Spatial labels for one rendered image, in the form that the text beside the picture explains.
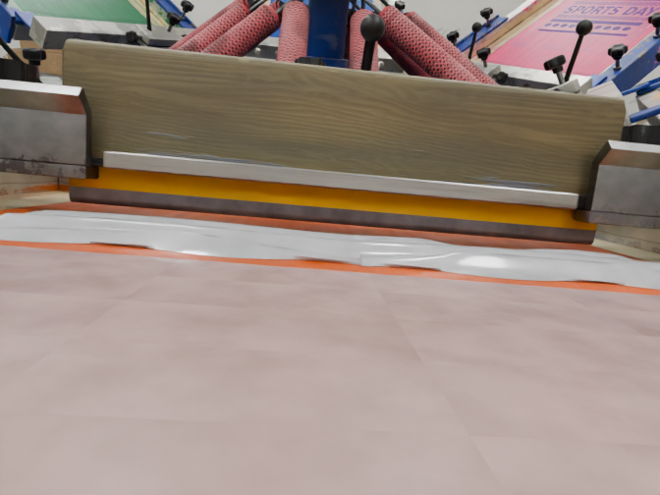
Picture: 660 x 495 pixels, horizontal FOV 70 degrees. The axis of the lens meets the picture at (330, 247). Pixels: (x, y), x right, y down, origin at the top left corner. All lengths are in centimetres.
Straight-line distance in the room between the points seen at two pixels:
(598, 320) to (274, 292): 10
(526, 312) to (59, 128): 27
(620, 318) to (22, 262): 20
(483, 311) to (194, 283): 9
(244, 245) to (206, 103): 13
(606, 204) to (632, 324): 18
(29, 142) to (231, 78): 12
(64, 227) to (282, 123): 14
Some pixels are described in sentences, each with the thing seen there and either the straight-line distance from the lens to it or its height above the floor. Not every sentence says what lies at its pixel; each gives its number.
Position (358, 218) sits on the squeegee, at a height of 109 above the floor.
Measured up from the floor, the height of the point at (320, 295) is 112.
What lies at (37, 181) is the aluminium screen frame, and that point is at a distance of 48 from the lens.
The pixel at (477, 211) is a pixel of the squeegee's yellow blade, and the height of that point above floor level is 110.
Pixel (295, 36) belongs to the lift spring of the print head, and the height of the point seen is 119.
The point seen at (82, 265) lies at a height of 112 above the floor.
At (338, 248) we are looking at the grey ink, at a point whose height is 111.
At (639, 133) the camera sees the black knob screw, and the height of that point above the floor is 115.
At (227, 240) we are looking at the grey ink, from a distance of 21.
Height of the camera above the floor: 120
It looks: 24 degrees down
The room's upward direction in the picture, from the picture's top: 6 degrees clockwise
